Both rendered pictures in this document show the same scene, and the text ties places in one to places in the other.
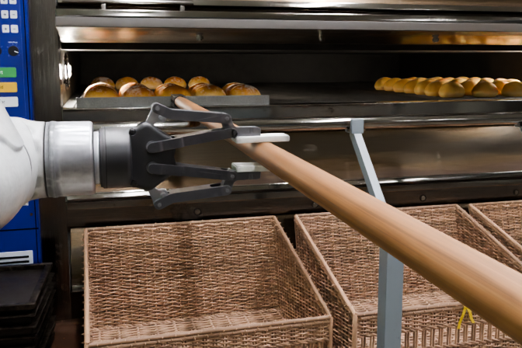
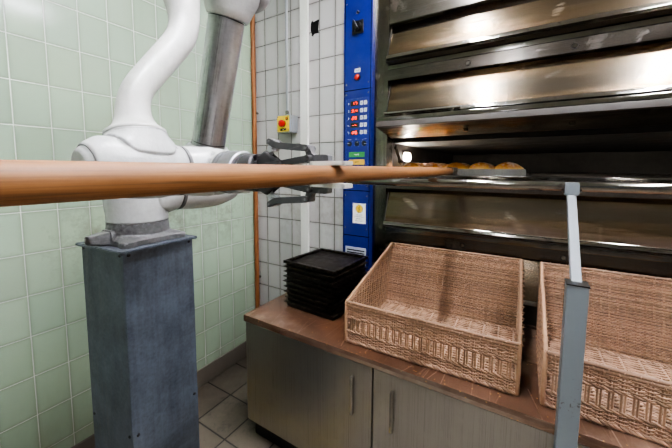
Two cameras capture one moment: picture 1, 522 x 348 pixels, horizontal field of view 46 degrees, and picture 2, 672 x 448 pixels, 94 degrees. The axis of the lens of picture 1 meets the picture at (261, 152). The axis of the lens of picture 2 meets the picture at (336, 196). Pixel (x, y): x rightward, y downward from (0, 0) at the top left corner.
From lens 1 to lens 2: 0.58 m
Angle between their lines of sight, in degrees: 45
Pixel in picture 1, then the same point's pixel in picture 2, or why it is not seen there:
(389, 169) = (653, 240)
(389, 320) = (566, 368)
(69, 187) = not seen: hidden behind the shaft
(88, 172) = not seen: hidden behind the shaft
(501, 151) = not seen: outside the picture
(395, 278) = (575, 330)
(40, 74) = (377, 155)
